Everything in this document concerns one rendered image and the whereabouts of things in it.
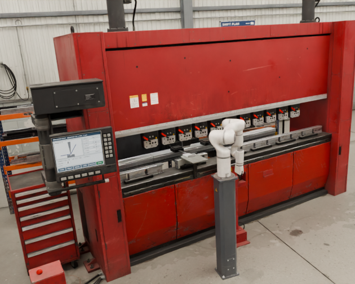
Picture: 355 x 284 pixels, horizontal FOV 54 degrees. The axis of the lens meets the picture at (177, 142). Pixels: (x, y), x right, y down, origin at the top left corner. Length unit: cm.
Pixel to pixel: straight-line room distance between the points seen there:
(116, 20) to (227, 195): 186
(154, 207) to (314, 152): 233
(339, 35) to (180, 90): 225
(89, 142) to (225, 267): 175
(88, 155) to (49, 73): 503
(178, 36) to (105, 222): 190
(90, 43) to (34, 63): 463
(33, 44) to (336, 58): 542
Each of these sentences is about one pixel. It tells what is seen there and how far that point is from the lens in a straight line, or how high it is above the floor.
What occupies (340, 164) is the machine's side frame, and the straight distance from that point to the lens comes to 523.
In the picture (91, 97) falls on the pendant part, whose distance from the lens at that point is 264.
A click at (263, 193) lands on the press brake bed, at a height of 33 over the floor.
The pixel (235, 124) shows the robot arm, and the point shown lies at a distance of 329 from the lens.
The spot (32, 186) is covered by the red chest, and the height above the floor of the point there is 100.
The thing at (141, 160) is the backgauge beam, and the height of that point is 97.
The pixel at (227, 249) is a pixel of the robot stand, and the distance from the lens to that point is 343.
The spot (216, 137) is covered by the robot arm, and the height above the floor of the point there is 137.
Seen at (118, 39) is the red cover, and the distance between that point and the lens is 330.
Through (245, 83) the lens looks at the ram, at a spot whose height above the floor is 168.
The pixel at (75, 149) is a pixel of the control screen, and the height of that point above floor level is 148.
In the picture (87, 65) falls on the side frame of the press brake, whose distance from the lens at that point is 301.
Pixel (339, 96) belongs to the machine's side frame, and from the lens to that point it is 496.
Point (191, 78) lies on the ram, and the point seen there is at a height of 181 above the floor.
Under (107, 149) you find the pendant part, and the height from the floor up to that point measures 144.
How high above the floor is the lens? 218
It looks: 16 degrees down
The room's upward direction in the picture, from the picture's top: 4 degrees counter-clockwise
